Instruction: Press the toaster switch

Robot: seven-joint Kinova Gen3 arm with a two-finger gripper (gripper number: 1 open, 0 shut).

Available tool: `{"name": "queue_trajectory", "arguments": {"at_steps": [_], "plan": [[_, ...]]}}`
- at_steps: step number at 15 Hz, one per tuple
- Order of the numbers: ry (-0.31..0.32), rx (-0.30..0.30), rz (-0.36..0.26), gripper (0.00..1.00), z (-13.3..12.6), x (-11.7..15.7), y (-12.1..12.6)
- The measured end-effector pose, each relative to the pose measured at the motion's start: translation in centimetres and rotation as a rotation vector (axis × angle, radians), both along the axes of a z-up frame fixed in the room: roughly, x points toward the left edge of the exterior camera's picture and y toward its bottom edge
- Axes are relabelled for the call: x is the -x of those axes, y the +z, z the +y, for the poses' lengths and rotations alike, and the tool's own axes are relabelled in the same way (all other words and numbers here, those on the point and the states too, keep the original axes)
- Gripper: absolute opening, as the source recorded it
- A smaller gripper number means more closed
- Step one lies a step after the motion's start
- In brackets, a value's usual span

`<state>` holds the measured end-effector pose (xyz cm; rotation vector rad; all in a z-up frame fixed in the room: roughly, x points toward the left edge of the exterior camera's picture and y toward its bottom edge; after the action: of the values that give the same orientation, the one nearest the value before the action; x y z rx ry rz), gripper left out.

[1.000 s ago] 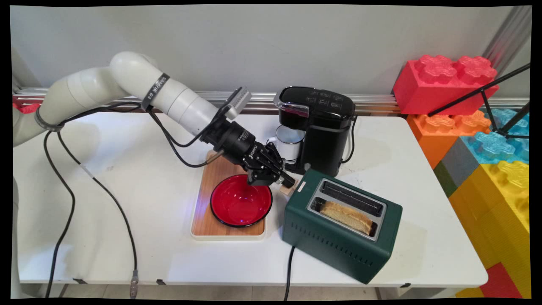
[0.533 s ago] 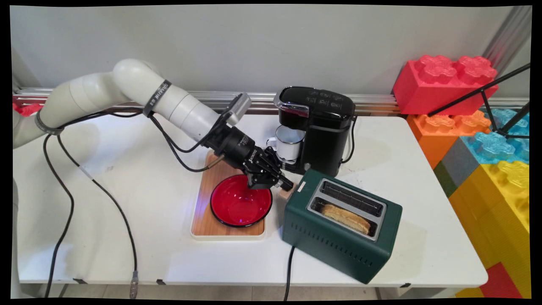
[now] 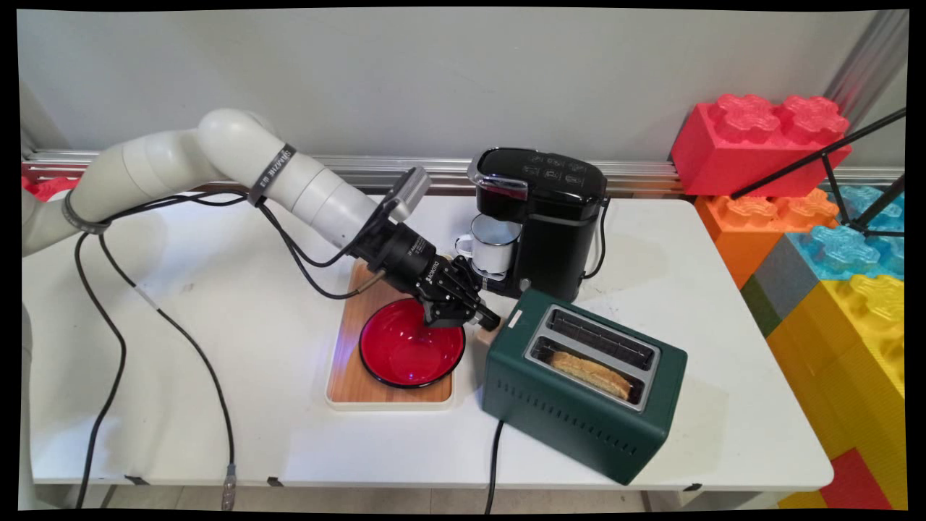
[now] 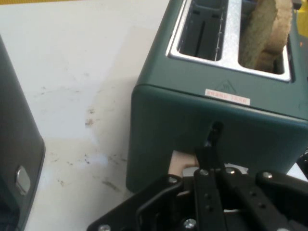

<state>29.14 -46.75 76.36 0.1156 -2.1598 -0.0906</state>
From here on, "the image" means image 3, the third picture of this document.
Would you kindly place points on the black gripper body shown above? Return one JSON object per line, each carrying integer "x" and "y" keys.
{"x": 405, "y": 257}

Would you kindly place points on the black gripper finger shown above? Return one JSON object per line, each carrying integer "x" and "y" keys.
{"x": 434, "y": 312}
{"x": 466, "y": 286}

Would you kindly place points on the toasted bread slice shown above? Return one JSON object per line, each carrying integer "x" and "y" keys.
{"x": 593, "y": 373}

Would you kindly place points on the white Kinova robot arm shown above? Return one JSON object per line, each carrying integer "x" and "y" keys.
{"x": 239, "y": 148}

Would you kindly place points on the white enamel mug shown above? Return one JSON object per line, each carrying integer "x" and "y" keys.
{"x": 492, "y": 246}

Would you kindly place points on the red bowl with black rim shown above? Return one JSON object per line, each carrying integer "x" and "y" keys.
{"x": 405, "y": 354}

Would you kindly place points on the wooden tray with white rim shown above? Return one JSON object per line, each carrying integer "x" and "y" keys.
{"x": 347, "y": 369}

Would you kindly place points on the black coffee machine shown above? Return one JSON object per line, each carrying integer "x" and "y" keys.
{"x": 561, "y": 217}

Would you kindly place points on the dark green toaster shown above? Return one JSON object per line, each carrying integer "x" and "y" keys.
{"x": 579, "y": 427}

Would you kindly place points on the giant orange building block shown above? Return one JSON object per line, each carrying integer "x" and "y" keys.
{"x": 752, "y": 224}

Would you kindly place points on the giant green building block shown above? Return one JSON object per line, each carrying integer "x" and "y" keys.
{"x": 758, "y": 307}

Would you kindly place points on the giant red building block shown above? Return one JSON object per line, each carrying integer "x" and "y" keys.
{"x": 752, "y": 152}

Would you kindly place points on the giant grey building block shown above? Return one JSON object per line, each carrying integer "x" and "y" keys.
{"x": 788, "y": 282}

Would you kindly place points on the red block behind table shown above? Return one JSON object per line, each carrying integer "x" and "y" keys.
{"x": 47, "y": 188}

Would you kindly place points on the giant light blue building block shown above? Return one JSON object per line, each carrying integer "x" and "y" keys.
{"x": 843, "y": 250}

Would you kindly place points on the black tripod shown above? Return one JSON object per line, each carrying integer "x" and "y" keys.
{"x": 832, "y": 174}

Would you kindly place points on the giant yellow building block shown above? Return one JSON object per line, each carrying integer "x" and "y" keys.
{"x": 846, "y": 362}

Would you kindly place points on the small red block face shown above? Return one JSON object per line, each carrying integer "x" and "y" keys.
{"x": 857, "y": 481}

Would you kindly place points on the slanted aluminium profile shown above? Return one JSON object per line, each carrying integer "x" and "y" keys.
{"x": 868, "y": 65}

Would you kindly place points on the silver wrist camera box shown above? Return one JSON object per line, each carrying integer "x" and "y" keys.
{"x": 409, "y": 189}

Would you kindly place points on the horizontal aluminium wall rail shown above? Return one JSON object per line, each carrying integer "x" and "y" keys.
{"x": 651, "y": 174}

